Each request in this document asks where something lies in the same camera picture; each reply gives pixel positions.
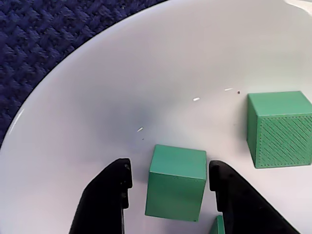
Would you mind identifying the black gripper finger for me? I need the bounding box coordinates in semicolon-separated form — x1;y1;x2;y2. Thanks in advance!
69;157;134;234
209;160;301;234

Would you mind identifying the green cube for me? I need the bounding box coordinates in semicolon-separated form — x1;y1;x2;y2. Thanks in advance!
246;91;312;169
209;214;225;234
145;144;207;222

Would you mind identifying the white round plate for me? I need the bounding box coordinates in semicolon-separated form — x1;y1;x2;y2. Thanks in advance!
0;0;312;234

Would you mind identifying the blue woven tablecloth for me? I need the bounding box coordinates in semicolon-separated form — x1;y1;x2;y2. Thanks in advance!
0;0;171;152

